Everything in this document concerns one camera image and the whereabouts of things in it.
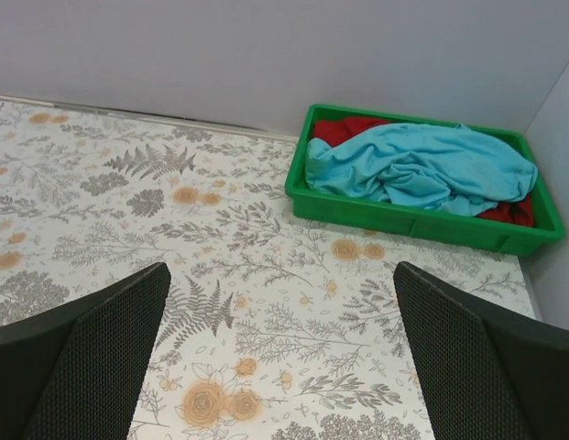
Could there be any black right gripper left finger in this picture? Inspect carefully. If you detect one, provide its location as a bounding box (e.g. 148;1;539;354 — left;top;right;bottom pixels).
0;262;170;439

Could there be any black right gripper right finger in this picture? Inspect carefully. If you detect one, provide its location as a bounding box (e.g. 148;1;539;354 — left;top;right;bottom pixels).
393;261;569;439

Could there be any turquoise t shirt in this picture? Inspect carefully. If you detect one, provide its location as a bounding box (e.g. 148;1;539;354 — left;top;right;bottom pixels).
305;123;538;217

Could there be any green plastic bin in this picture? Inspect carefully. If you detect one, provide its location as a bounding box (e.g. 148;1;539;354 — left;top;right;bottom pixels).
285;104;565;257

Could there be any floral tablecloth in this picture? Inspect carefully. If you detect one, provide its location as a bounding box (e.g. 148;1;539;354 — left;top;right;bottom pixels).
0;101;534;439

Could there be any red t shirt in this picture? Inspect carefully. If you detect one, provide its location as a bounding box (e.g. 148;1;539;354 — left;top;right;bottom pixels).
312;116;535;227

